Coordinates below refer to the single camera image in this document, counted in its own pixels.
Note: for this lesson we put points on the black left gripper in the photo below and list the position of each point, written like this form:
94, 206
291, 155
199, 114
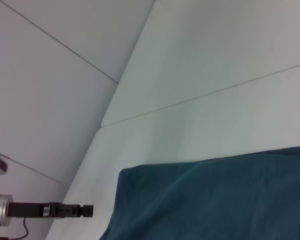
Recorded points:
27, 209

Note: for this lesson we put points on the teal FREE print t-shirt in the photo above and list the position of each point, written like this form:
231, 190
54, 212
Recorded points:
215, 195

